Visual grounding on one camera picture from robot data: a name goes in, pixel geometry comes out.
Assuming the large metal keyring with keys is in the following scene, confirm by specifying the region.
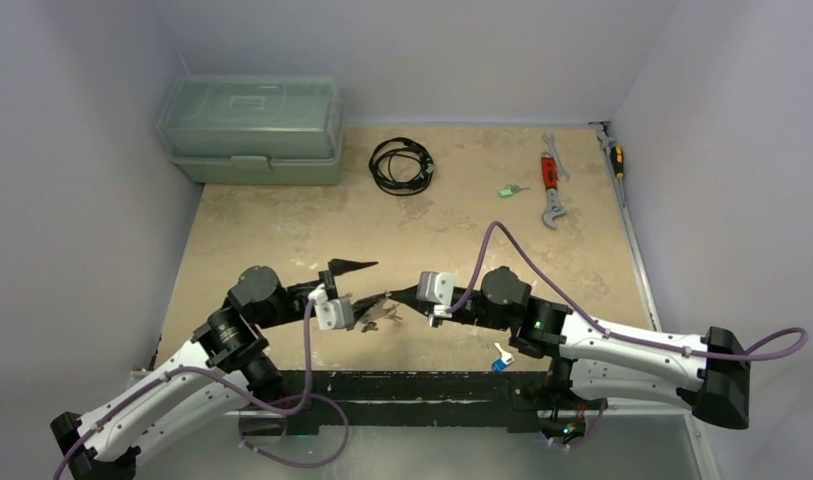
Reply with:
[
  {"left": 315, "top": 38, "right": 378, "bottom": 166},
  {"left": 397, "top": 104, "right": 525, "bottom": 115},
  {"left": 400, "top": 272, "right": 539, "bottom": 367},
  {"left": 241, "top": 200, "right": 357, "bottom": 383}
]
[{"left": 358, "top": 300, "right": 403, "bottom": 333}]

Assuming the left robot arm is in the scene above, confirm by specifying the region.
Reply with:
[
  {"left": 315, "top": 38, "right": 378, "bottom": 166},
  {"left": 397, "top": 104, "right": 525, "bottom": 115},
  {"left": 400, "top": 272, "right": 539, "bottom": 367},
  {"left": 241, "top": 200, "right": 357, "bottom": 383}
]
[{"left": 50, "top": 259, "right": 367, "bottom": 479}]

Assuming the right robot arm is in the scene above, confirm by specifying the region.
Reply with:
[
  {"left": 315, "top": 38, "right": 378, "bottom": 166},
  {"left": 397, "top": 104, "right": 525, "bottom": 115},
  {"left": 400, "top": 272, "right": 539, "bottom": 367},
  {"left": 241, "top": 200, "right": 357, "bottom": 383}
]
[{"left": 388, "top": 267, "right": 751, "bottom": 430}]

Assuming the green tagged key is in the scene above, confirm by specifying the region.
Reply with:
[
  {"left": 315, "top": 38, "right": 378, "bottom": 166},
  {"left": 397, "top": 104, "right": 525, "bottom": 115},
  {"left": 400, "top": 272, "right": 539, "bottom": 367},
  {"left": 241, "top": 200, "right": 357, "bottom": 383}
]
[{"left": 498, "top": 184, "right": 529, "bottom": 198}]

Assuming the silver open-end wrench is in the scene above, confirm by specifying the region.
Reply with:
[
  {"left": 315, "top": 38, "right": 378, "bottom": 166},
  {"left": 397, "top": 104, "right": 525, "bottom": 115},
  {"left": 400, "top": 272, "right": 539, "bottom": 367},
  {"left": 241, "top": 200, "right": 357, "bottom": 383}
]
[{"left": 542, "top": 133, "right": 570, "bottom": 181}]

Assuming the green plastic toolbox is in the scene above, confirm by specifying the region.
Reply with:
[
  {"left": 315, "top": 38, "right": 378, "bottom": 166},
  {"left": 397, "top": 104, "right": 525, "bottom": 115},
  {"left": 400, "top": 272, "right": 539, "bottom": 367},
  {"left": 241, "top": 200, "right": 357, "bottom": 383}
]
[{"left": 156, "top": 75, "right": 344, "bottom": 186}]

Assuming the yellow black screwdriver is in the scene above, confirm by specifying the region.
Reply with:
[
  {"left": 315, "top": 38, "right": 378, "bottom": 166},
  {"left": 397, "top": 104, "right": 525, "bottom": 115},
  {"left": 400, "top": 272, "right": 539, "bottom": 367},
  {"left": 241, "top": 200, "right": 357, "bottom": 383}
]
[{"left": 609, "top": 145, "right": 626, "bottom": 205}]

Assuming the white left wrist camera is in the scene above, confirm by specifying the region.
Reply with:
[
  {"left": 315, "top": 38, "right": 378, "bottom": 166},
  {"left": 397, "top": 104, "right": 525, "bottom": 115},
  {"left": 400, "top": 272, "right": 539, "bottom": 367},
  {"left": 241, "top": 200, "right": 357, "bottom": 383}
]
[{"left": 307, "top": 284, "right": 356, "bottom": 331}]

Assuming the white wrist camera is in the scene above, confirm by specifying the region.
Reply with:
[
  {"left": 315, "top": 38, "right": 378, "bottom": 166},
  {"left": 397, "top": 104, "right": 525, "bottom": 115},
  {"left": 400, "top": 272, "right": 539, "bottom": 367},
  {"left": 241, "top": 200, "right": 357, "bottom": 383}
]
[
  {"left": 307, "top": 284, "right": 356, "bottom": 331},
  {"left": 416, "top": 271, "right": 455, "bottom": 328}
]

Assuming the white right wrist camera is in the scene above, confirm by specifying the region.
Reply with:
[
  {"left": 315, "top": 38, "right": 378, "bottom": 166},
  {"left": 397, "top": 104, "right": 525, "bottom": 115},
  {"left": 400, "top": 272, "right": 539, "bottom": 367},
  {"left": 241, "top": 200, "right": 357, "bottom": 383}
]
[{"left": 416, "top": 271, "right": 455, "bottom": 328}]

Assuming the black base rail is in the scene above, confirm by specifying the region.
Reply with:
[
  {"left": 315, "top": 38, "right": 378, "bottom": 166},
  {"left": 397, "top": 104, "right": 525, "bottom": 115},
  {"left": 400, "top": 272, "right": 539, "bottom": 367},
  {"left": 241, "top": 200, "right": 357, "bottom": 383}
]
[{"left": 287, "top": 371, "right": 600, "bottom": 435}]

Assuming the coiled black cable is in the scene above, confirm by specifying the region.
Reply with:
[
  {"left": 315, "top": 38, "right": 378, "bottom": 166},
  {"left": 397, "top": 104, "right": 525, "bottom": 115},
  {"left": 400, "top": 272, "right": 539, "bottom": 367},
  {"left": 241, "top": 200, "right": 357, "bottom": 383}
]
[{"left": 368, "top": 137, "right": 436, "bottom": 197}]

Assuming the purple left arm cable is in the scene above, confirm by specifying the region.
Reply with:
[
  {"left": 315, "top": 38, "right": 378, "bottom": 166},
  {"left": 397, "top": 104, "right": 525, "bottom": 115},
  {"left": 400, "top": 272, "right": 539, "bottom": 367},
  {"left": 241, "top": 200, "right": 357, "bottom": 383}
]
[{"left": 51, "top": 298, "right": 352, "bottom": 480}]

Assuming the red handled adjustable wrench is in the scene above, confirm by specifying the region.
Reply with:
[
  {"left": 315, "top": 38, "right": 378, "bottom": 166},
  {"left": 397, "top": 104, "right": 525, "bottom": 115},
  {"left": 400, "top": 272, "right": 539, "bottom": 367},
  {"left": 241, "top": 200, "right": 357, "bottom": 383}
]
[{"left": 540, "top": 152, "right": 567, "bottom": 230}]

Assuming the aluminium side rail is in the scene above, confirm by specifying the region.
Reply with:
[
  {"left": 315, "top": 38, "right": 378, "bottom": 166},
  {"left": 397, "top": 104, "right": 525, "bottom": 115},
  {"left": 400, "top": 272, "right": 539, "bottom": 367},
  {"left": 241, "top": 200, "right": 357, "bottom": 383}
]
[{"left": 588, "top": 122, "right": 721, "bottom": 479}]

